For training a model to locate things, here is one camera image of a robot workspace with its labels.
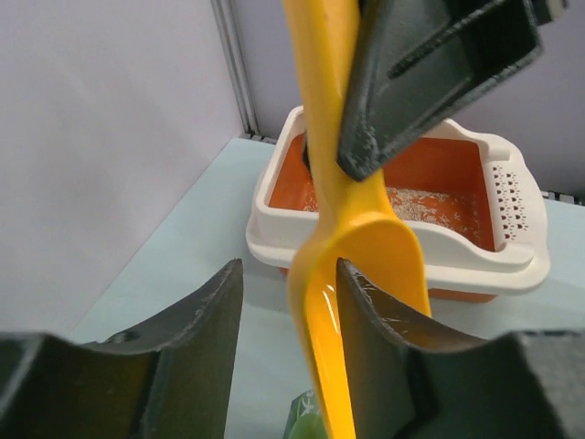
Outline green litter bag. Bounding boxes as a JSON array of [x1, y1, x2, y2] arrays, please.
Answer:
[[282, 390, 328, 439]]

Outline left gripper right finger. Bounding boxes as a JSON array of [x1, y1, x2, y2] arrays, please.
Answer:
[[336, 259, 584, 438]]

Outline orange plastic scoop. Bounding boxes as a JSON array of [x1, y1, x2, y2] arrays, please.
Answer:
[[284, 1, 431, 438]]

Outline clean litter grains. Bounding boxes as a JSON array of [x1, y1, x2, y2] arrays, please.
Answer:
[[301, 185, 481, 230]]

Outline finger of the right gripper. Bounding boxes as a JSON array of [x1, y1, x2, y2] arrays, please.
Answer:
[[337, 1, 545, 181], [302, 134, 312, 174]]

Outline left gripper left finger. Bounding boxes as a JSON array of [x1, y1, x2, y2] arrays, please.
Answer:
[[1, 259, 243, 438]]

